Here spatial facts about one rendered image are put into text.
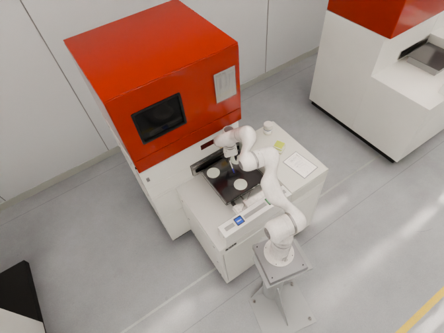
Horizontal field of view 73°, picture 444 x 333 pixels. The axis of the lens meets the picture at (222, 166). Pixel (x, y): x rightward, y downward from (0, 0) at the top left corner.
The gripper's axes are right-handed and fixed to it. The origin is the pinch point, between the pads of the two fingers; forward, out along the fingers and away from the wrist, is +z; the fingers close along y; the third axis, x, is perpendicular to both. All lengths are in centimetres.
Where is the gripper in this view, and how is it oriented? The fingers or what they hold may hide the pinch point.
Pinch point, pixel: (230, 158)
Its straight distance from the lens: 223.3
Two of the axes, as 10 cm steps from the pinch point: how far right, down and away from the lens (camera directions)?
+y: -9.6, 2.5, -1.0
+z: 0.8, 6.1, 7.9
